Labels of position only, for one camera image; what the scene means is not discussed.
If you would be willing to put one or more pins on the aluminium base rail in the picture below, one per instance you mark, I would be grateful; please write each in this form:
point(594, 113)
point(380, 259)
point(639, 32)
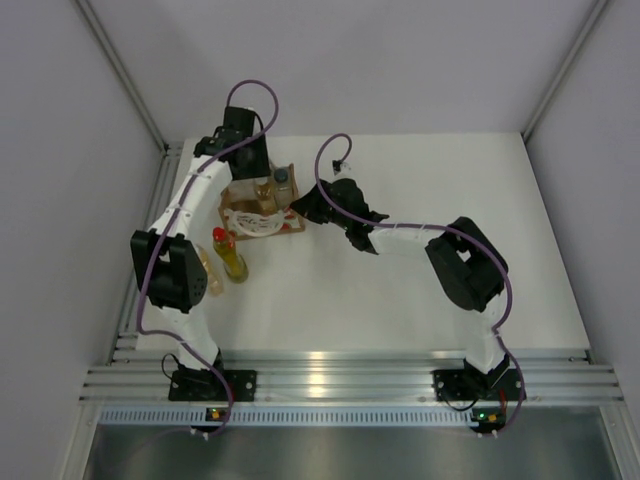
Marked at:
point(557, 378)

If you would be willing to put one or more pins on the grey cap clear jar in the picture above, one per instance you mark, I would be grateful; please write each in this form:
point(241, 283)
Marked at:
point(282, 187)

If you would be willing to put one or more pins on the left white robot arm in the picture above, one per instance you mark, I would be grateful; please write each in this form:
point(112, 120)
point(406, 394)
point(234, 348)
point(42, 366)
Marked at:
point(170, 275)

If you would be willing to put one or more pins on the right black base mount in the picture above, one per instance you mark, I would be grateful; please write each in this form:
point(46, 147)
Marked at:
point(452, 389)

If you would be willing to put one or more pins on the burlap watermelon canvas bag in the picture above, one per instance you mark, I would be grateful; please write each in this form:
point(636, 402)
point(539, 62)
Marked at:
point(242, 217)

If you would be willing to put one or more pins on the white slotted cable duct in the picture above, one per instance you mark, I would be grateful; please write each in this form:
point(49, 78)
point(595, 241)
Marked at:
point(251, 415)

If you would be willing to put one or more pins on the red cap yellow bottle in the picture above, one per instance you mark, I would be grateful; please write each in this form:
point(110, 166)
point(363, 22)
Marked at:
point(225, 247)

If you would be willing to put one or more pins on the left aluminium frame post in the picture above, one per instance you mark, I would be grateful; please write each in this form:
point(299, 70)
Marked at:
point(98, 32)

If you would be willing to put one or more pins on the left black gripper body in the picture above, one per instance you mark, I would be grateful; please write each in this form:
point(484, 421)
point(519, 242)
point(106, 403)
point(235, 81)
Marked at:
point(257, 161)

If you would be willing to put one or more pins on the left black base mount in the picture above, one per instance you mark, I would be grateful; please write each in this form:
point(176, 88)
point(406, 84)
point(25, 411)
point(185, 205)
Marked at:
point(189, 385)

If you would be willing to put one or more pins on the white cap amber bottle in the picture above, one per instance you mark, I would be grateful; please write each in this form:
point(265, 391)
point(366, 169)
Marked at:
point(265, 196)
point(214, 282)

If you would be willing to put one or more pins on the aluminium frame post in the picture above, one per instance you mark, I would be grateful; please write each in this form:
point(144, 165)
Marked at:
point(98, 32)
point(571, 55)

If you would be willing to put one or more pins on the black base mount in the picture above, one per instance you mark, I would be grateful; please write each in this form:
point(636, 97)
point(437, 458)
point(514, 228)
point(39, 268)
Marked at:
point(452, 389)
point(189, 385)

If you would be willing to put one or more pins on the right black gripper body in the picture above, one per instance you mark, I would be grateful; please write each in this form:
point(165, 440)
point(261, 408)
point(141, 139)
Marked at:
point(338, 220)

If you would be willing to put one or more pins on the right aluminium frame post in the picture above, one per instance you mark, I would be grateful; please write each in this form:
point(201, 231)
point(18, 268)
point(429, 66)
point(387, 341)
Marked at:
point(571, 55)

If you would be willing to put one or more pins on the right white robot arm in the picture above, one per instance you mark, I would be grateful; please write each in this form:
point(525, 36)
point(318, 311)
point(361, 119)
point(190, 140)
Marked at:
point(472, 274)

